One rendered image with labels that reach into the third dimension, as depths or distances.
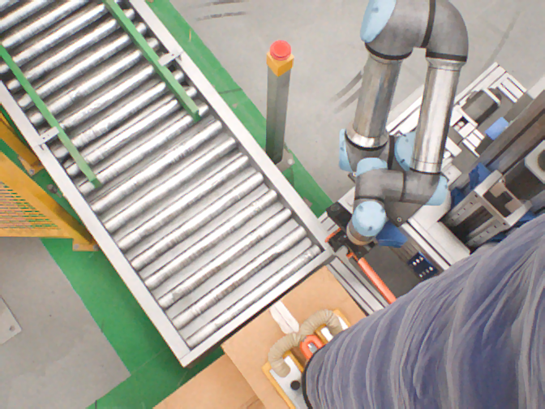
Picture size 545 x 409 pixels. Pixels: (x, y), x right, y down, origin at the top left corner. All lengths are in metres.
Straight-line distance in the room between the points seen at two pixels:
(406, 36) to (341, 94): 1.73
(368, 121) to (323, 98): 1.53
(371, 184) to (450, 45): 0.36
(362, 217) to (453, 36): 0.45
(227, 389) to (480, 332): 2.00
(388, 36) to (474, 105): 0.74
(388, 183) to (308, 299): 0.54
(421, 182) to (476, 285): 1.19
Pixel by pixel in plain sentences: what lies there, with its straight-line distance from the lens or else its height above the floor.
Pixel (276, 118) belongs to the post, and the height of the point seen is 0.57.
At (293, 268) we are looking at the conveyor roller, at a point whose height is 0.55.
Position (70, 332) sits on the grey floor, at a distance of 2.99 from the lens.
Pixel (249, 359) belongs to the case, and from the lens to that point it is 1.92.
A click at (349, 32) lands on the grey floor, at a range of 3.37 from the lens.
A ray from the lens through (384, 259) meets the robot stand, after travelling 2.75.
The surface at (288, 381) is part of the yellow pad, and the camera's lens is 1.89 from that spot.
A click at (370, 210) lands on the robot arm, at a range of 1.50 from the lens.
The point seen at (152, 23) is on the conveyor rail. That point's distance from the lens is 2.70.
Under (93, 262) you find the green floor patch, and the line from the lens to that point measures 3.00.
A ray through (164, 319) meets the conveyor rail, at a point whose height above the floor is 0.60.
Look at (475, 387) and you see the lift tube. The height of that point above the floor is 2.53.
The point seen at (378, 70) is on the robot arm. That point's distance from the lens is 1.57.
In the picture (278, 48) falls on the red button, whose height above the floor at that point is 1.04.
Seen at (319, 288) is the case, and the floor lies 0.94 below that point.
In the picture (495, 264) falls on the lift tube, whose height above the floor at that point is 2.51.
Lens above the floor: 2.86
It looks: 74 degrees down
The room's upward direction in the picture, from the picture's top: 4 degrees clockwise
